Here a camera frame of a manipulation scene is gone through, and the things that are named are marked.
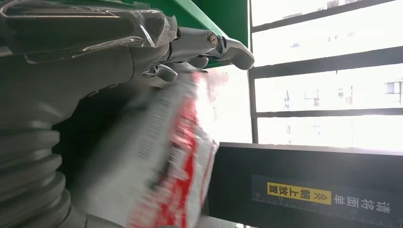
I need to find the grey red printed mailer package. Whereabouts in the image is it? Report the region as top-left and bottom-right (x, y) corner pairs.
(71, 66), (230, 228)

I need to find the green plastic crate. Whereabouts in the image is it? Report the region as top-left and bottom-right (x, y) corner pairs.
(123, 0), (249, 69)

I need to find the black scanner column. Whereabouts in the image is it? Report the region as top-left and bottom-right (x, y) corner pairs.
(204, 142), (403, 228)

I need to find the yellow warning sticker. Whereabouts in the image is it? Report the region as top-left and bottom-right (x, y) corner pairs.
(267, 182), (333, 206)

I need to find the dark window frame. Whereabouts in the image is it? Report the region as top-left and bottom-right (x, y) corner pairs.
(247, 0), (403, 146)

